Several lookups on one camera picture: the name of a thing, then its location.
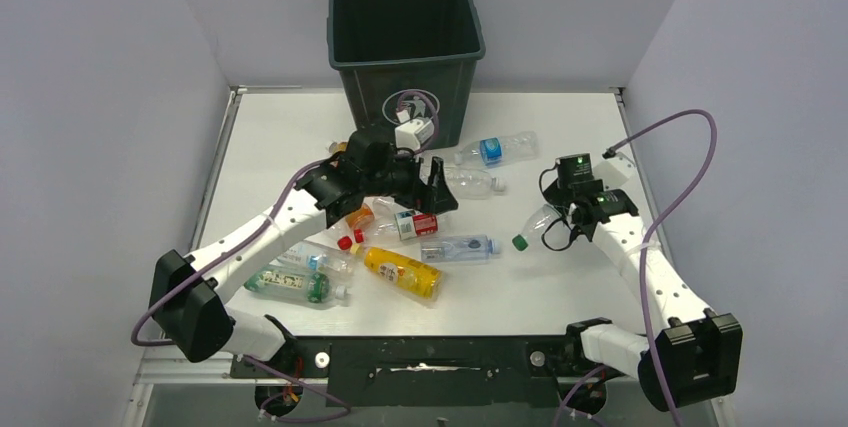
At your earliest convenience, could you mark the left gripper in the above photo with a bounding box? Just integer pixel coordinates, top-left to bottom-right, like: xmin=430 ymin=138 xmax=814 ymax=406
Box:
xmin=362 ymin=145 xmax=457 ymax=216

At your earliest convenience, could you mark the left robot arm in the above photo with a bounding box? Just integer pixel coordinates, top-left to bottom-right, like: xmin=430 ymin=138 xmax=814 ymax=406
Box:
xmin=142 ymin=126 xmax=458 ymax=363

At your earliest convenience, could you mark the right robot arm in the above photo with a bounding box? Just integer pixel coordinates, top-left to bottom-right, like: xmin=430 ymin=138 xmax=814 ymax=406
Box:
xmin=543 ymin=154 xmax=743 ymax=412

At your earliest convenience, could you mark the dark green trash bin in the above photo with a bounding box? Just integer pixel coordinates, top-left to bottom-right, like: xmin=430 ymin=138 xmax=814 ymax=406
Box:
xmin=327 ymin=0 xmax=486 ymax=148

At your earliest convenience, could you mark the clear unlabeled bottle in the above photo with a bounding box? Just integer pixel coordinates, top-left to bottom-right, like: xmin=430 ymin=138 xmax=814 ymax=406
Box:
xmin=445 ymin=167 xmax=507 ymax=200

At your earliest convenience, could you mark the red white label bottle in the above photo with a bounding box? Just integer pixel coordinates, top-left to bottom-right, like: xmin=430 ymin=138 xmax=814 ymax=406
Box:
xmin=364 ymin=197 xmax=450 ymax=245

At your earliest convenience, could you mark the blue oval label bottle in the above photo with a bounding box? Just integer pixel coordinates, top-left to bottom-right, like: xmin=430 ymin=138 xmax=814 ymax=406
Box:
xmin=420 ymin=235 xmax=502 ymax=264

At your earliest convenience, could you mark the blue label clear bottle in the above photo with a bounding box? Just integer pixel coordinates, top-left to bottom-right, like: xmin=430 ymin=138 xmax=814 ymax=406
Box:
xmin=453 ymin=131 xmax=539 ymax=169

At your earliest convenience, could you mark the yellow juice bottle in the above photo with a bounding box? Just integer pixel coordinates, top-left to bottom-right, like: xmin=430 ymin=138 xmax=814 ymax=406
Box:
xmin=350 ymin=244 xmax=444 ymax=301

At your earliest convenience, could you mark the orange drink bottle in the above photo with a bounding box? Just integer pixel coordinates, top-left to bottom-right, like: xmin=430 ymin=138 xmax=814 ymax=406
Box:
xmin=345 ymin=203 xmax=376 ymax=231

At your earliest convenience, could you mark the red orange tea bottle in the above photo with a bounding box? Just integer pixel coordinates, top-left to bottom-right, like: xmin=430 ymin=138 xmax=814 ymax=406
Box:
xmin=327 ymin=141 xmax=348 ymax=154

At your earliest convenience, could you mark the light blue label bottle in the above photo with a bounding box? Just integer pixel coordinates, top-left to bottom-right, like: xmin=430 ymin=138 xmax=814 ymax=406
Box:
xmin=277 ymin=241 xmax=354 ymax=277

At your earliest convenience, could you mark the green tea bottle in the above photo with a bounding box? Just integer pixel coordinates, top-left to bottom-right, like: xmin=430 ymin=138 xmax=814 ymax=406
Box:
xmin=243 ymin=265 xmax=349 ymax=306

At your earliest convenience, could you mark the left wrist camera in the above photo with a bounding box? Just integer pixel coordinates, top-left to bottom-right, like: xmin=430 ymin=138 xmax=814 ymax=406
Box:
xmin=394 ymin=118 xmax=435 ymax=152

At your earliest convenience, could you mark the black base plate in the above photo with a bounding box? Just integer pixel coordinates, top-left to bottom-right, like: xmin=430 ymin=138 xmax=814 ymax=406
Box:
xmin=268 ymin=334 xmax=594 ymax=408

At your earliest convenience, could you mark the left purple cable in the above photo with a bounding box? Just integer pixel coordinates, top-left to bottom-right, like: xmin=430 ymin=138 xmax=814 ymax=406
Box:
xmin=130 ymin=89 xmax=442 ymax=425

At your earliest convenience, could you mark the aluminium front rail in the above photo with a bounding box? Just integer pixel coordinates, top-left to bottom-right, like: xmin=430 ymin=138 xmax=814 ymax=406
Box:
xmin=137 ymin=334 xmax=588 ymax=387

